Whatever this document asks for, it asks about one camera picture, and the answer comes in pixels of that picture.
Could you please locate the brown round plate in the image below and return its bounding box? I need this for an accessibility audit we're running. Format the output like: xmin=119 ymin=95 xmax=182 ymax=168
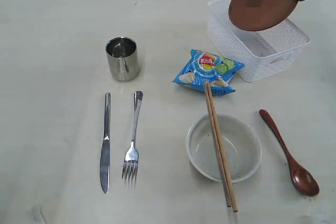
xmin=228 ymin=0 xmax=298 ymax=31

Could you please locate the blue chips snack bag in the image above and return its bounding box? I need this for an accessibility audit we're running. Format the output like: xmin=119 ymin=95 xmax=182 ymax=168
xmin=173 ymin=49 xmax=244 ymax=96

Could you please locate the wooden chopstick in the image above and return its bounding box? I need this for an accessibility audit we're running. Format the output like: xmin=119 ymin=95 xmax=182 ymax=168
xmin=203 ymin=79 xmax=232 ymax=208
xmin=211 ymin=95 xmax=238 ymax=212

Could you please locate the white ceramic bowl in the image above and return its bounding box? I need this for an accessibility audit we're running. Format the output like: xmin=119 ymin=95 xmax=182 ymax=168
xmin=186 ymin=114 xmax=262 ymax=183

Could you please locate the brown wooden handle spoon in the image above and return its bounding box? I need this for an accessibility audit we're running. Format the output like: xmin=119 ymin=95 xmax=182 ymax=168
xmin=259 ymin=109 xmax=320 ymax=197

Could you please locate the stainless steel cup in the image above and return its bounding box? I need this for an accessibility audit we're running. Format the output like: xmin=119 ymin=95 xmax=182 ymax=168
xmin=105 ymin=36 xmax=140 ymax=81

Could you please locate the silver metal fork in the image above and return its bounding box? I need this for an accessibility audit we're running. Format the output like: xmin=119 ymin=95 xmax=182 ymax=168
xmin=122 ymin=91 xmax=143 ymax=187

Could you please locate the silver metal knife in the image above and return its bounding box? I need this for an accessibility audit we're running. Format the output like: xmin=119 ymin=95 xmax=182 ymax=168
xmin=99 ymin=93 xmax=111 ymax=194

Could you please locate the white perforated plastic basket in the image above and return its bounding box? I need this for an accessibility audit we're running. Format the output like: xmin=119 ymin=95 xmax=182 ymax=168
xmin=207 ymin=0 xmax=311 ymax=83

